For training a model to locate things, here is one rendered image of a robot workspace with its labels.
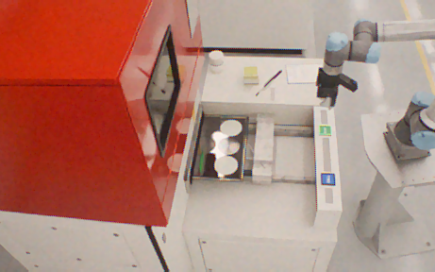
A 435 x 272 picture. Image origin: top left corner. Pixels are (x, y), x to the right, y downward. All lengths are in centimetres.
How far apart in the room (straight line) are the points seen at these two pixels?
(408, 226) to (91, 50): 229
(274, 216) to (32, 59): 116
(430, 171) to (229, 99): 98
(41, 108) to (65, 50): 14
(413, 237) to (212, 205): 143
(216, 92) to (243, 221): 65
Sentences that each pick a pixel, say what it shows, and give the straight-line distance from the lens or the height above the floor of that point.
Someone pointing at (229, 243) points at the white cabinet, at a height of 75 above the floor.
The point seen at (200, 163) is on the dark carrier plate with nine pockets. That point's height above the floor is 90.
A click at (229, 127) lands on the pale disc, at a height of 90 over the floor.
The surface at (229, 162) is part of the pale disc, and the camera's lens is 178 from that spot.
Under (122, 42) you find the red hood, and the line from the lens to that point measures 90.
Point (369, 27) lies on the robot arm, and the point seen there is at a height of 143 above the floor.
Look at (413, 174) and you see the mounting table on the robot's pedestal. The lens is 197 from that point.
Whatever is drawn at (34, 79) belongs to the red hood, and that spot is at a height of 181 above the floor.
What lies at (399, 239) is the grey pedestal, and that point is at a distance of 272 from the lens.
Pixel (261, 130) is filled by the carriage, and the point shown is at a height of 88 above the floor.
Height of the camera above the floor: 232
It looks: 49 degrees down
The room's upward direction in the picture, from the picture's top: 7 degrees counter-clockwise
